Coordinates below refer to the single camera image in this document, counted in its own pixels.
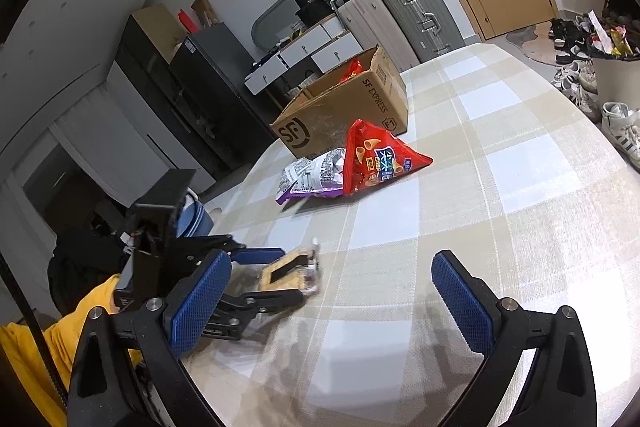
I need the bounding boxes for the white drawer unit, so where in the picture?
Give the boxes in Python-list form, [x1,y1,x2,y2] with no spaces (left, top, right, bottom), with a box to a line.
[244,14,361,96]

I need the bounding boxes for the stacked blue plastic bowls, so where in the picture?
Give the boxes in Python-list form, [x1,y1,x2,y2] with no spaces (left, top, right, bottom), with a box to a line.
[177,194,215,239]

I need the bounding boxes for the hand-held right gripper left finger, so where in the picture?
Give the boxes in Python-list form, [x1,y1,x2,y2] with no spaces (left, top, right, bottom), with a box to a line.
[67,249,233,427]

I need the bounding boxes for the black tall cabinet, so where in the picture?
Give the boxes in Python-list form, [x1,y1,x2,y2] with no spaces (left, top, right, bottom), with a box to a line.
[115,14,226,180]

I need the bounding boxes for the white cabinet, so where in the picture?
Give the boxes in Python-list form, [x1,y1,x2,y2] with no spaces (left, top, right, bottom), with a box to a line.
[50,62,221,218]

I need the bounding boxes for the beige suitcase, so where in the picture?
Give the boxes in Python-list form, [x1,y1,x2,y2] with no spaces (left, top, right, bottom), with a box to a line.
[336,0,418,72]

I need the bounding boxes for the beige checkered tablecloth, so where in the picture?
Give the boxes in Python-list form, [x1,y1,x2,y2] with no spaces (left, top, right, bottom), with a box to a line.
[180,42,640,427]

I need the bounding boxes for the dark grey fridge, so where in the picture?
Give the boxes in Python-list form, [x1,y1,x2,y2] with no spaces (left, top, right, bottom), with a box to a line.
[170,27,278,172]

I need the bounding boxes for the black strap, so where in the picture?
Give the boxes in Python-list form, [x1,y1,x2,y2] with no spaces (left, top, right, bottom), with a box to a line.
[0,252,68,408]

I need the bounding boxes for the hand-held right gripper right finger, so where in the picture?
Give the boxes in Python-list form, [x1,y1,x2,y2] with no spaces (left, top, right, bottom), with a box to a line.
[431,249,598,427]

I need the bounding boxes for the dark cloth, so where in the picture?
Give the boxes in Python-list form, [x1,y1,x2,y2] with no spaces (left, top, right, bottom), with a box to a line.
[47,227,132,315]

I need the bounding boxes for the white trash bin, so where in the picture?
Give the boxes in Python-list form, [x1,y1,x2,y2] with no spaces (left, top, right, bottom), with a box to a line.
[590,52,640,110]

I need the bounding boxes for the silver grey suitcase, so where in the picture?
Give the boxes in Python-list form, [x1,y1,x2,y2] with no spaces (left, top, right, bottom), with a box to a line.
[380,0,467,64]

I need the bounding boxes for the red triangular snack bag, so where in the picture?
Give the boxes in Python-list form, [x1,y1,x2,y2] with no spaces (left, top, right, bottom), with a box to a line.
[342,118,434,198]

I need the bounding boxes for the person's left forearm yellow sleeve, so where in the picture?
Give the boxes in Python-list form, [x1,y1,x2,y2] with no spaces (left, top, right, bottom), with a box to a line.
[0,274,143,427]

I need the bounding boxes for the black bag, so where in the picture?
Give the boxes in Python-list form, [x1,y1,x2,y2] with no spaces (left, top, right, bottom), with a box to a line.
[286,0,335,25]

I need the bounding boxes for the row of shoes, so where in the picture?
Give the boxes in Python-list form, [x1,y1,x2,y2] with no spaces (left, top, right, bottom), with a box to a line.
[540,0,640,170]

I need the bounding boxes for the brown cardboard box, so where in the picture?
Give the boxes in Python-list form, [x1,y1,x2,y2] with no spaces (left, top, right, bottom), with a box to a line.
[270,46,408,160]

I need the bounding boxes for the clear cake packet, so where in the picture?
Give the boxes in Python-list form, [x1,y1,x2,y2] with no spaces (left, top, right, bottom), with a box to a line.
[257,237,323,295]

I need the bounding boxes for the tan cardboard carton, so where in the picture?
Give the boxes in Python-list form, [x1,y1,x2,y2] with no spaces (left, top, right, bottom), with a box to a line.
[132,4,187,62]

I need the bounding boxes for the grey oval tray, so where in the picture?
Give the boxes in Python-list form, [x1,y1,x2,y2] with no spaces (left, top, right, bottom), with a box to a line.
[251,0,306,52]

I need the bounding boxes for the round floor mat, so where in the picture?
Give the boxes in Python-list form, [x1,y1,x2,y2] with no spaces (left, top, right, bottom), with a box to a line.
[506,21,566,66]

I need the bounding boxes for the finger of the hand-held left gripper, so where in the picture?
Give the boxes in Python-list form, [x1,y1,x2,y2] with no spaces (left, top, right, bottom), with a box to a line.
[175,234,287,268]
[200,288,307,341]

